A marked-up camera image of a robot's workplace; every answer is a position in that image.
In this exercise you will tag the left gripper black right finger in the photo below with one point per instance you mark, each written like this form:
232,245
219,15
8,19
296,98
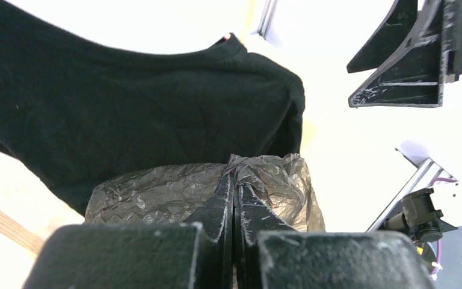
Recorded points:
251,217

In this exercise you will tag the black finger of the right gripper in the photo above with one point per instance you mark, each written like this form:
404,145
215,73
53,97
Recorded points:
386,38
413,76

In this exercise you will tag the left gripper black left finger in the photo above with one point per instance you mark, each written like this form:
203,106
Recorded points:
214,259

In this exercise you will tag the dark translucent trash bag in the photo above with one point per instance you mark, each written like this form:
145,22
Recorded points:
170,194

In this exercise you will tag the black t-shirt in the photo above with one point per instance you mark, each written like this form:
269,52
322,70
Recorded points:
77,113

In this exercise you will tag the wooden clothes rack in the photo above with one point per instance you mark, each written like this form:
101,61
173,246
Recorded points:
20,235

